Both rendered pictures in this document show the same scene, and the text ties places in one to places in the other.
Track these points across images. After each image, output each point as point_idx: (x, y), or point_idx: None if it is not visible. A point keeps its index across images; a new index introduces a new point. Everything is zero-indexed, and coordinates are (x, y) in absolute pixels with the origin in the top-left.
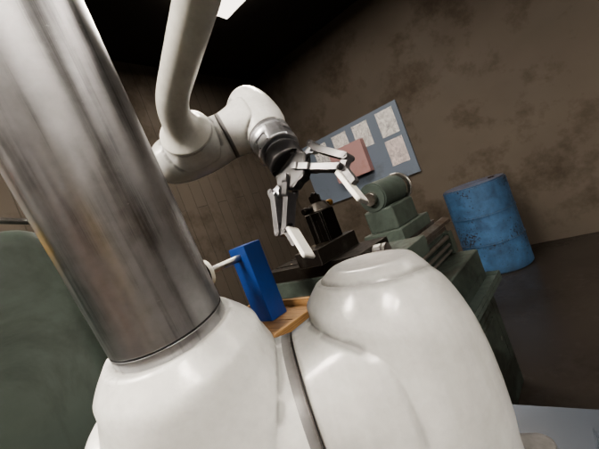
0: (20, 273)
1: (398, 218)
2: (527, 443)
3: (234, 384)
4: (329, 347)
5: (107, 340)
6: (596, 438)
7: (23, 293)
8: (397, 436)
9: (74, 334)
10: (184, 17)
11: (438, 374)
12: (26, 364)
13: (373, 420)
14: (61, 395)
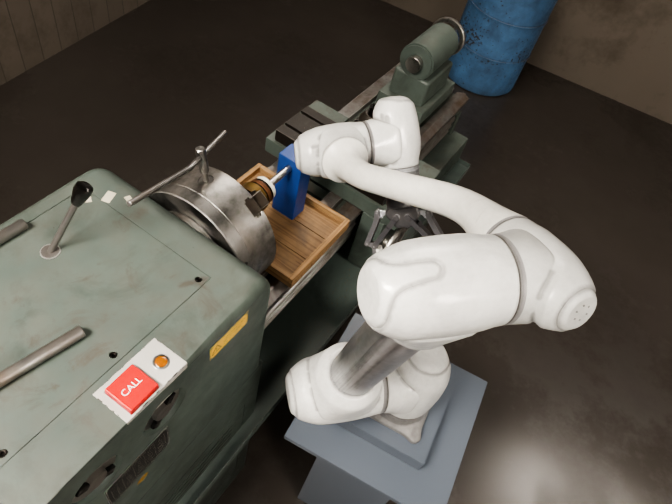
0: (258, 306)
1: (426, 97)
2: None
3: (375, 399)
4: (402, 385)
5: (348, 391)
6: (452, 389)
7: (255, 315)
8: (407, 408)
9: (262, 322)
10: (425, 209)
11: (430, 399)
12: (246, 341)
13: (404, 405)
14: (250, 347)
